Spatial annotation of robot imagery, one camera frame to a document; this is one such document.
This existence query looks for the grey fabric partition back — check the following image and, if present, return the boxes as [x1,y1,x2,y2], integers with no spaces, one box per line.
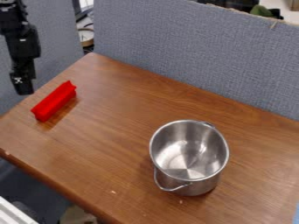
[94,0,299,121]

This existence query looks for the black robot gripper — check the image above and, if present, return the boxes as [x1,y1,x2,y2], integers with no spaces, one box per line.
[3,24,42,95]

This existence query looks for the grey fabric partition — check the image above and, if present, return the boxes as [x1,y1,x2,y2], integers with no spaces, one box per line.
[94,0,299,121]
[0,0,83,115]

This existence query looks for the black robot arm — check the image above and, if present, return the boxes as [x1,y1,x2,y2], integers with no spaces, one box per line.
[0,0,42,95]

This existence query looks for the grey fabric partition left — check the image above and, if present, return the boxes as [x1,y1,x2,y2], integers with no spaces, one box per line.
[0,0,83,115]

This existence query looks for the green object behind partition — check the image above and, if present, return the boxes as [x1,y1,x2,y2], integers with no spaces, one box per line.
[250,5,274,18]

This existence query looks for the red rectangular block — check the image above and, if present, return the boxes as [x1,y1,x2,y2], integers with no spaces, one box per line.
[31,80,76,122]

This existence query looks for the stainless steel metal pot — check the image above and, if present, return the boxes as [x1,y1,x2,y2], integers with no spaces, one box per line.
[150,120,230,196]

